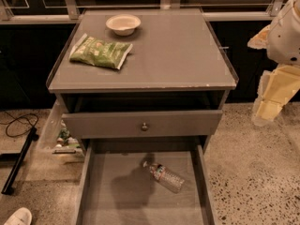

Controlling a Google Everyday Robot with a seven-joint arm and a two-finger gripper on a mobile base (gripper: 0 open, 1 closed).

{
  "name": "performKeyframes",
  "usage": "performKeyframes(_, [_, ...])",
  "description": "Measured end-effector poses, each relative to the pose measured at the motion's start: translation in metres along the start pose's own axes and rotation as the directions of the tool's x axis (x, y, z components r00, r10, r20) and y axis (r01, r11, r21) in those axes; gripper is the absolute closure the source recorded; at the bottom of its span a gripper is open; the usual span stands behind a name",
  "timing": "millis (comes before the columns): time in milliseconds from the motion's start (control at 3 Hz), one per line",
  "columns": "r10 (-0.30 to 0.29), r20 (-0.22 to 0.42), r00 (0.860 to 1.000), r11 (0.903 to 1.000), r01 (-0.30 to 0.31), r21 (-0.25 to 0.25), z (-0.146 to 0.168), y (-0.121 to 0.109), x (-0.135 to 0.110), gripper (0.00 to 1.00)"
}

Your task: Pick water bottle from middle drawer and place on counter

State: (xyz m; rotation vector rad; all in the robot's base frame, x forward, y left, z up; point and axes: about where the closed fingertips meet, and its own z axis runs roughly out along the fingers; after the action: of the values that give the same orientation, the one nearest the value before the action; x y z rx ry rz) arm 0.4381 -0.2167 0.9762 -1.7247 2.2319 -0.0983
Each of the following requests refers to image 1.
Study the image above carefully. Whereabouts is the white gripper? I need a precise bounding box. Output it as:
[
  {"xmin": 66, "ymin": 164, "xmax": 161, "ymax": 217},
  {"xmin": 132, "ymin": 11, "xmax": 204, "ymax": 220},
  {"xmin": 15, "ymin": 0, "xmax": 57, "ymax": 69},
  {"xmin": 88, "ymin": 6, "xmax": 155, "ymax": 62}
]
[{"xmin": 247, "ymin": 0, "xmax": 300, "ymax": 127}]

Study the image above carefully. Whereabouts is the clear plastic water bottle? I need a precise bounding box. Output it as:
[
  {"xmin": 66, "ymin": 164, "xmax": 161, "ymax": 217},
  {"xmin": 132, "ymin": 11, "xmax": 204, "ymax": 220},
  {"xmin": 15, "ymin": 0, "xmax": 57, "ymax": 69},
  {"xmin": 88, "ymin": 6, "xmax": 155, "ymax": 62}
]
[{"xmin": 142, "ymin": 161, "xmax": 185, "ymax": 193}]

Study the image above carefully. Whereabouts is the grey top drawer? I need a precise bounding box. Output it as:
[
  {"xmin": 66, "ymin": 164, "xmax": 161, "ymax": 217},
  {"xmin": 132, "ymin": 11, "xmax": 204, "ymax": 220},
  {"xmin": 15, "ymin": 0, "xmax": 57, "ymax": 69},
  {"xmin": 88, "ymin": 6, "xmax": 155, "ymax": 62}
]
[{"xmin": 62, "ymin": 110, "xmax": 222, "ymax": 139}]

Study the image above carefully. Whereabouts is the round metal drawer knob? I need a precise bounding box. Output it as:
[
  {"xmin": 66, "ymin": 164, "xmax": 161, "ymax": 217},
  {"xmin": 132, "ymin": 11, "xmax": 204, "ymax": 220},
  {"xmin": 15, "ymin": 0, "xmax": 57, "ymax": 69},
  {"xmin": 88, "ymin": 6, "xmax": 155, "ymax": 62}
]
[{"xmin": 141, "ymin": 123, "xmax": 149, "ymax": 131}]

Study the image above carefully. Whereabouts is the grey open middle drawer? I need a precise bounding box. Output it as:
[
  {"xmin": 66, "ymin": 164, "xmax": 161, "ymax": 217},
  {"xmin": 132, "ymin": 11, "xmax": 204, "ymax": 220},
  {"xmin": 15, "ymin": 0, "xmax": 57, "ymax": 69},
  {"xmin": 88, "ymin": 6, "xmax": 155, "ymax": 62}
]
[{"xmin": 72, "ymin": 142, "xmax": 218, "ymax": 225}]

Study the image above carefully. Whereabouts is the grey wooden cabinet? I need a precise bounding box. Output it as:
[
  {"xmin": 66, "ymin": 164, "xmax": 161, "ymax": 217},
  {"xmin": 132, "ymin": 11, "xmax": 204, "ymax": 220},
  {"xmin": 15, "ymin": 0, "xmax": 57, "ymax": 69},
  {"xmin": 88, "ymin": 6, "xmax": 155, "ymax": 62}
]
[{"xmin": 47, "ymin": 9, "xmax": 238, "ymax": 147}]

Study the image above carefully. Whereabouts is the white paper bowl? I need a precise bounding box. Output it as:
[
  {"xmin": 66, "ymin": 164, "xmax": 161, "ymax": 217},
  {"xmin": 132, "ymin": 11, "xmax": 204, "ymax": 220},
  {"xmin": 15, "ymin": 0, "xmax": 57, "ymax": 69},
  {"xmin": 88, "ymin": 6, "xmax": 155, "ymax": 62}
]
[{"xmin": 106, "ymin": 14, "xmax": 141, "ymax": 37}]

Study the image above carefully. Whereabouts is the green chip bag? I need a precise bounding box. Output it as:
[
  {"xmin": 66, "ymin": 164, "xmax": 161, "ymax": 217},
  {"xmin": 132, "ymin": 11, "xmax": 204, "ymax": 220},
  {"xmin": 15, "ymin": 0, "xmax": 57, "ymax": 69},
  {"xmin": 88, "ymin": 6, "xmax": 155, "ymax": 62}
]
[{"xmin": 69, "ymin": 34, "xmax": 133, "ymax": 70}]

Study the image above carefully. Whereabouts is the clear plastic storage bin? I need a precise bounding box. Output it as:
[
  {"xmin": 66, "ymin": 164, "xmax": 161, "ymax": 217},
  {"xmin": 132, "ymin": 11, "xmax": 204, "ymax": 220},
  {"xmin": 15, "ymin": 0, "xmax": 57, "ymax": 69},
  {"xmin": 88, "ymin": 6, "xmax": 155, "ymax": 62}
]
[{"xmin": 37, "ymin": 101, "xmax": 85, "ymax": 156}]

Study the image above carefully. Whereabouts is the black metal stand leg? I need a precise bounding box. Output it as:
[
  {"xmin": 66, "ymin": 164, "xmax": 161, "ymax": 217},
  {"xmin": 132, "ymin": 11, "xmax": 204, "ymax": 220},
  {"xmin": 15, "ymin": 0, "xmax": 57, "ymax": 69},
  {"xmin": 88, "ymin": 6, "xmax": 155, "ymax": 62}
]
[{"xmin": 1, "ymin": 127, "xmax": 38, "ymax": 195}]

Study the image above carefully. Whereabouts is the white shoe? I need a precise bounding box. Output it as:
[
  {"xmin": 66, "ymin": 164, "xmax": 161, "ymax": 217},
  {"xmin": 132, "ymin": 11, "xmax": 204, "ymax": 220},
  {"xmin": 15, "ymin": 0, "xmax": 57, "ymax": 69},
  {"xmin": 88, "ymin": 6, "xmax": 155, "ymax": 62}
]
[{"xmin": 4, "ymin": 207, "xmax": 32, "ymax": 225}]

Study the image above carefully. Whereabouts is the metal window frame rail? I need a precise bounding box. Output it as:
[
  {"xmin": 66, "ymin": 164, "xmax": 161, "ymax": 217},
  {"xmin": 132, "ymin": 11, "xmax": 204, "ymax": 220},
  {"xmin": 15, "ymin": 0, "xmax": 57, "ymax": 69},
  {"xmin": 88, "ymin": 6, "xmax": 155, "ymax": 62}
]
[{"xmin": 0, "ymin": 0, "xmax": 288, "ymax": 24}]

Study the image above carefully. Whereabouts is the black cable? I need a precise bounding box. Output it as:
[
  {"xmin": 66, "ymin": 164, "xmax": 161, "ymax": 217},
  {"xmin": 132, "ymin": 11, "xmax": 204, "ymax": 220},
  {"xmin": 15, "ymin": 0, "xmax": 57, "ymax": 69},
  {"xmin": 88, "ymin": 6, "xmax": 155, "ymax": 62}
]
[{"xmin": 0, "ymin": 110, "xmax": 40, "ymax": 139}]

